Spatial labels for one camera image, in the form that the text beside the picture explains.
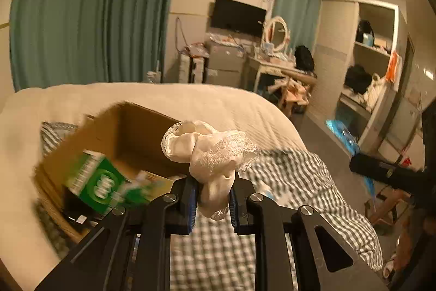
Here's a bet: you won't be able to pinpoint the white dressing table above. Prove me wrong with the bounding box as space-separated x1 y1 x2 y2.
242 57 317 93

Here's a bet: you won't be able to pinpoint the grey storage boxes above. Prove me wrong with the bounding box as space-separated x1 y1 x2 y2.
206 41 246 88

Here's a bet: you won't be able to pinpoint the green white medicine box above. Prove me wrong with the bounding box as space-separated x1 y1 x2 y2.
64 150 172 217

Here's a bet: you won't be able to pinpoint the black bag on shelf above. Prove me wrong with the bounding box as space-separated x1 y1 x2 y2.
344 64 373 95

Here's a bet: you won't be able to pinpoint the green curtain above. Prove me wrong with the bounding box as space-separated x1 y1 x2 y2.
10 0 170 91

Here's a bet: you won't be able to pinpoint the blue plastic bag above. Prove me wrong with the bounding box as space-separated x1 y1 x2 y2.
325 120 376 199

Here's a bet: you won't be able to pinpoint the cream bed cover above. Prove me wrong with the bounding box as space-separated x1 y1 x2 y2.
1 83 304 290

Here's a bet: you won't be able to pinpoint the wooden chair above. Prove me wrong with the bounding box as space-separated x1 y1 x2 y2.
267 69 317 118

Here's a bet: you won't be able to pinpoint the white shelf cabinet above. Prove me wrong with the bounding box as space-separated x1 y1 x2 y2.
307 0 407 152

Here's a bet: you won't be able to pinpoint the round vanity mirror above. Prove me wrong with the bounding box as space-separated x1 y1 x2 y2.
262 16 290 53

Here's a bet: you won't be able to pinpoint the teal window curtain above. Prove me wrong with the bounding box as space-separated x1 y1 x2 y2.
272 0 321 49

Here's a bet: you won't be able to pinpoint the white lace sock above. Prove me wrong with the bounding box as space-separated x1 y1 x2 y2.
161 120 257 221

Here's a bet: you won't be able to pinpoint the grey checkered blanket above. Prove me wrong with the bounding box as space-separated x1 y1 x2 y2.
35 115 384 290

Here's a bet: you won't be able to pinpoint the black television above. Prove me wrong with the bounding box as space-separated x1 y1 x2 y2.
210 0 267 38

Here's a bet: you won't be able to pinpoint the brown cardboard box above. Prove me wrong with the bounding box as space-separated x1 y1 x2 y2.
33 102 189 244

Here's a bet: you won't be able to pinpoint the black backpack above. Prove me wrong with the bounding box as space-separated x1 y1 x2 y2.
294 45 315 72

